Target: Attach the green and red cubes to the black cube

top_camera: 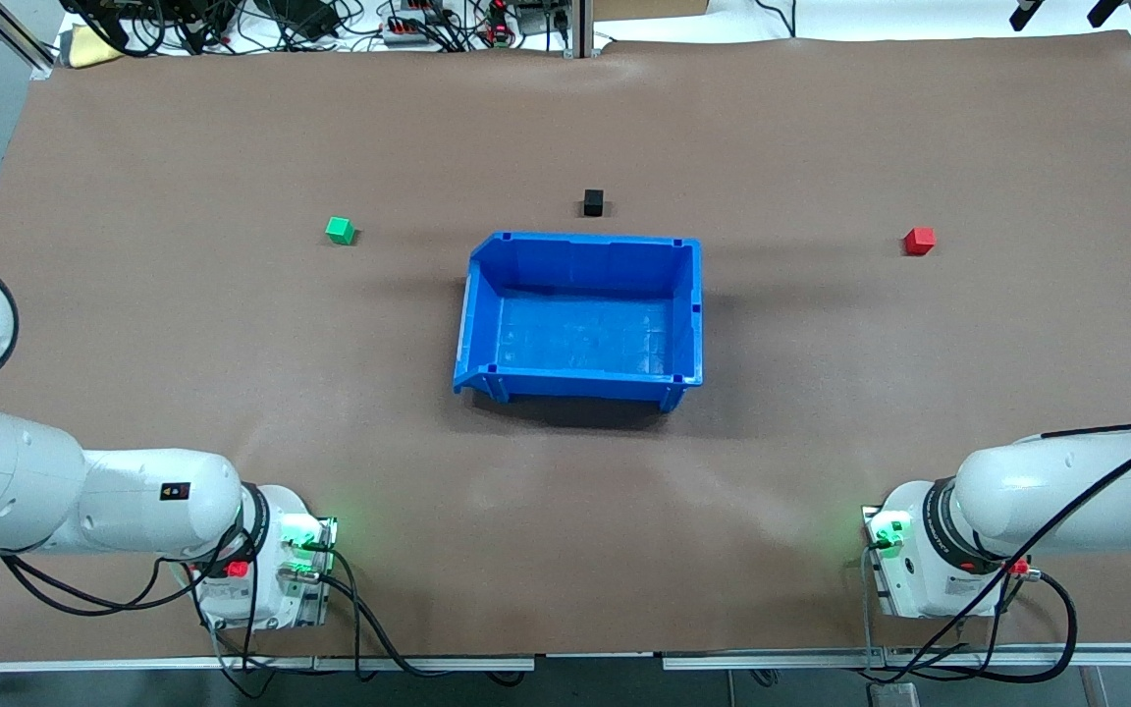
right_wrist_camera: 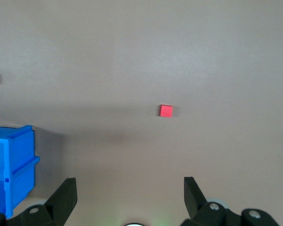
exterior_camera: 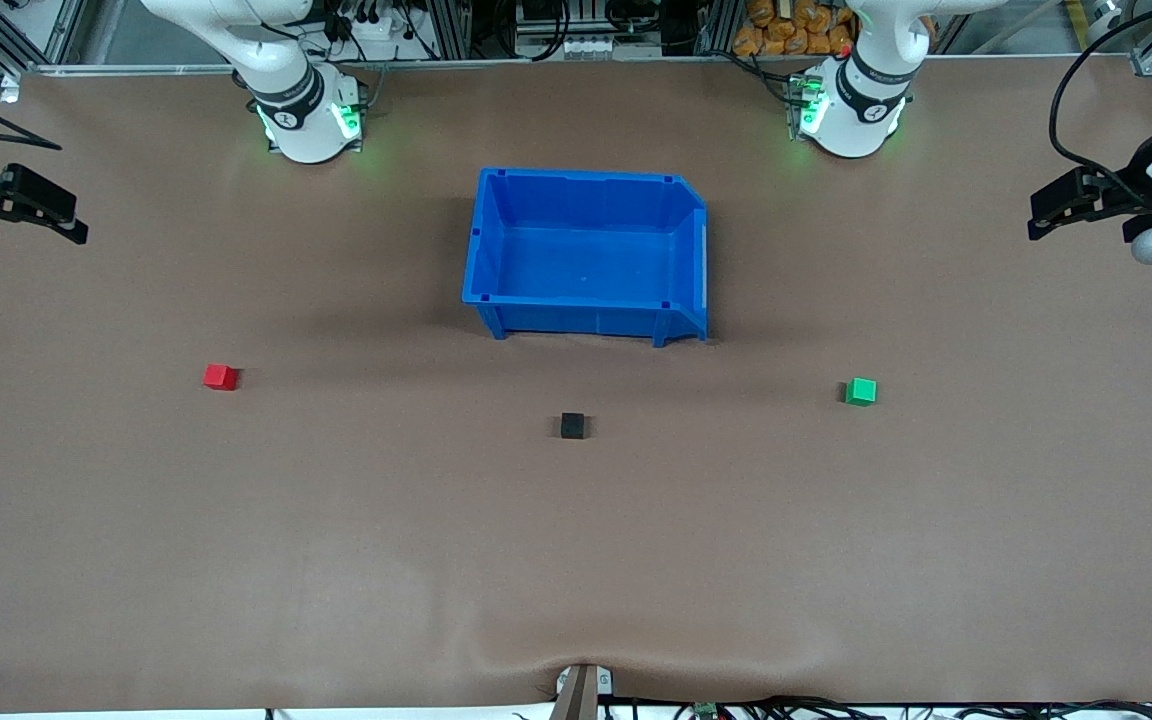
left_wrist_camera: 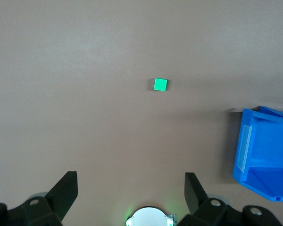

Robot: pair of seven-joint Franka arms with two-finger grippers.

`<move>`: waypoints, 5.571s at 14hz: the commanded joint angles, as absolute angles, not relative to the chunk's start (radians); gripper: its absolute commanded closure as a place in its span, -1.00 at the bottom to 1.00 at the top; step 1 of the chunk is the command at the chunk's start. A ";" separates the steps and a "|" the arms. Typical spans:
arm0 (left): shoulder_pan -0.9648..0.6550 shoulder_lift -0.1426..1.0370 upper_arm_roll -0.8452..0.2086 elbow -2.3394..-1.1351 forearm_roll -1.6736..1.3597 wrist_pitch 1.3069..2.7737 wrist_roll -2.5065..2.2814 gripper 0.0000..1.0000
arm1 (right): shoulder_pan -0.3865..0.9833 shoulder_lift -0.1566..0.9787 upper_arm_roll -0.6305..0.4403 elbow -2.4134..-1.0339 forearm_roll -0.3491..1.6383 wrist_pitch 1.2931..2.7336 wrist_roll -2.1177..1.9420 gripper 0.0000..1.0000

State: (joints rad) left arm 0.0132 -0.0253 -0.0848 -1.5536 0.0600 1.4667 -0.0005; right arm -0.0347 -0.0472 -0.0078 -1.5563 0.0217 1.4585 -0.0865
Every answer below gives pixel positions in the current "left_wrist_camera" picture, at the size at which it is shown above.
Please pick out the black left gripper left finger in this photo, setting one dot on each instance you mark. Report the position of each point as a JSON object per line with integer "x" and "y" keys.
{"x": 61, "y": 193}

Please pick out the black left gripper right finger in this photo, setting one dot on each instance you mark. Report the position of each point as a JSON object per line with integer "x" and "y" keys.
{"x": 195, "y": 195}

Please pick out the green cube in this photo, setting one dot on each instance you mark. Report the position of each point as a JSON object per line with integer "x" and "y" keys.
{"x": 160, "y": 84}

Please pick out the blue plastic storage bin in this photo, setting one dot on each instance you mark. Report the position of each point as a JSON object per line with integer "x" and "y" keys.
{"x": 268, "y": 141}

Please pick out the brown table mat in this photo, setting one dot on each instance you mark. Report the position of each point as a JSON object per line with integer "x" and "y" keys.
{"x": 85, "y": 70}

